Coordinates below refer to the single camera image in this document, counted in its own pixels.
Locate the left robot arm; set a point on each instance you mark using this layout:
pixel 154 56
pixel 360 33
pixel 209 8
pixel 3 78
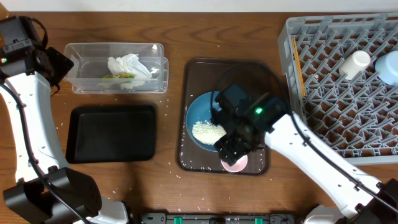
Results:
pixel 47 190

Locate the white napkin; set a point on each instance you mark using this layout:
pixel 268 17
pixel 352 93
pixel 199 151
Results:
pixel 129 64

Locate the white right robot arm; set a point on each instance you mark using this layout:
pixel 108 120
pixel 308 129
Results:
pixel 359 197

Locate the grey dishwasher rack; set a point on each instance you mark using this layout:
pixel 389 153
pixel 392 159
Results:
pixel 358 117

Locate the pile of white rice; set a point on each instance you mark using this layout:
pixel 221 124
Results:
pixel 207 133

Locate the cream plastic cup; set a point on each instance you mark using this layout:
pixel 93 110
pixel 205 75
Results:
pixel 357 62

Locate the light blue bowl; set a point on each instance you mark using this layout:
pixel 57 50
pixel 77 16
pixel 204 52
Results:
pixel 387 68

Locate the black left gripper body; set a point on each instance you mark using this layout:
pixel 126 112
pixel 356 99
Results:
pixel 59 65

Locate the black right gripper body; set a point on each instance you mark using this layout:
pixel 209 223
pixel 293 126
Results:
pixel 232 146

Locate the dark brown serving tray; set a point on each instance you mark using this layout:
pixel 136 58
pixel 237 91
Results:
pixel 201 74

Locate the dark blue plate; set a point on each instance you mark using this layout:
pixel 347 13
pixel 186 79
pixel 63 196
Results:
pixel 199 110

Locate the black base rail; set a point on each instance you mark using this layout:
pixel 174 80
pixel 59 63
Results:
pixel 163 218

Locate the clear plastic bin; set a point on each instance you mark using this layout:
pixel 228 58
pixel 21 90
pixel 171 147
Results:
pixel 91 64

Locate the black waste bin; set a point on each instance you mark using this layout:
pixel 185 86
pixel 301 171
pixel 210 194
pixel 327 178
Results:
pixel 113 133

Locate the yellow green wrapper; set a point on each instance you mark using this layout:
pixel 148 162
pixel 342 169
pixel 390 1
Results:
pixel 119 76

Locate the small pink dish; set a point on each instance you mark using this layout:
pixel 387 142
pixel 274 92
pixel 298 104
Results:
pixel 237 167

